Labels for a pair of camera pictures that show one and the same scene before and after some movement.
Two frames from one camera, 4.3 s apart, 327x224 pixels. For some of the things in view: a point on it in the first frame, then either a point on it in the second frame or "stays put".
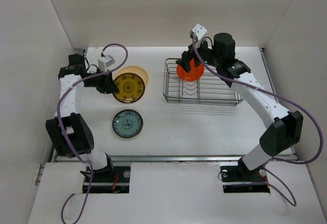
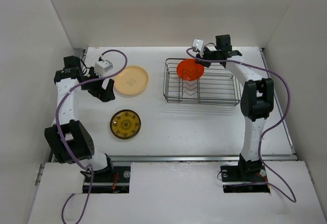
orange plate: [195, 72] stays put
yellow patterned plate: [131, 88] → [125, 124]
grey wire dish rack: [211, 88] stays put
